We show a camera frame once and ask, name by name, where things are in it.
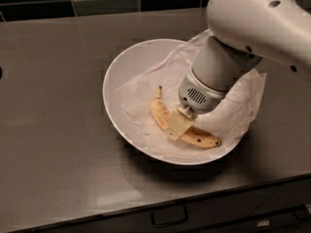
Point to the black drawer handle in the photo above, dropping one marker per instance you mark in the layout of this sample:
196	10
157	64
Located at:
169	216

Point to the white bowl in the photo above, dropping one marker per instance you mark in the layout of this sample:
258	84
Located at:
127	66

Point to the white crumpled paper sheet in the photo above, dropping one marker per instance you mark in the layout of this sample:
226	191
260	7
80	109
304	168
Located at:
229	122

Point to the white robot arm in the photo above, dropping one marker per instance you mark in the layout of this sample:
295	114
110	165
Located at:
240	34

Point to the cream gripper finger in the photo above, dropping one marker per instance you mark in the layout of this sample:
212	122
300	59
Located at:
181	119

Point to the black handle at right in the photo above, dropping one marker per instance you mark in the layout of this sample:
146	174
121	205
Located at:
302	214

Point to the yellow spotted banana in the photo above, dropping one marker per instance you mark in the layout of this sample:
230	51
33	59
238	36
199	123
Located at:
194	136

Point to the dark cabinet drawer front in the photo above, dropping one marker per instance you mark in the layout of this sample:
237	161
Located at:
251	210

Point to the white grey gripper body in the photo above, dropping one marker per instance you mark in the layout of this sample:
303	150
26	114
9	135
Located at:
198	94

